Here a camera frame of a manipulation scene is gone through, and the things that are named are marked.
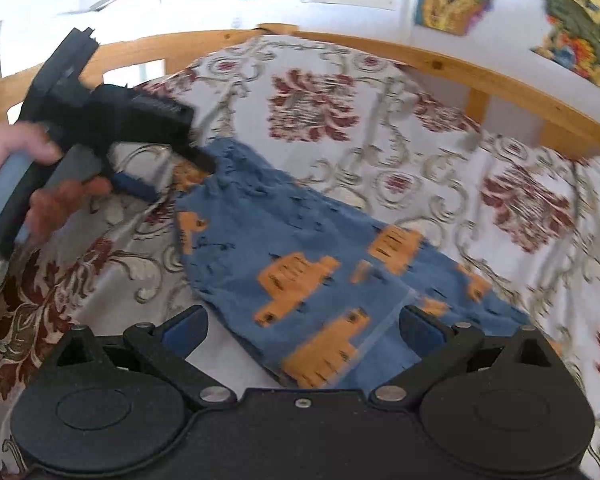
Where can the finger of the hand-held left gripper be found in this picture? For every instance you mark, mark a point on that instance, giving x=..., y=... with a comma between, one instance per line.
x=195, y=160
x=132, y=186

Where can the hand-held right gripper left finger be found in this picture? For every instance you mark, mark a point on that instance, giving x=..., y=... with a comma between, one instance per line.
x=186, y=331

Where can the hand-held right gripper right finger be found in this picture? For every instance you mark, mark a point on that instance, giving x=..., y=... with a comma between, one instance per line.
x=422, y=331

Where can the blue pants with orange print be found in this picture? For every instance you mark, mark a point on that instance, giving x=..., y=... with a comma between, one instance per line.
x=290, y=240

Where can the person's left hand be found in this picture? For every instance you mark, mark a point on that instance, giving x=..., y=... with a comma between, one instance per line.
x=15, y=147

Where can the floral printed blanket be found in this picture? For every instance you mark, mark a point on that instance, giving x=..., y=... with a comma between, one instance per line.
x=430, y=125

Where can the wooden bed frame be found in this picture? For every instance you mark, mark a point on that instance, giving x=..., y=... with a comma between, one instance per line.
x=510, y=85

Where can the white wall conduit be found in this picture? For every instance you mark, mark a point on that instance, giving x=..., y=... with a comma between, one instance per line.
x=408, y=5

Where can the torn landscape wall poster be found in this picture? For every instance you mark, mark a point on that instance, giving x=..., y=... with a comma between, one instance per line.
x=580, y=25

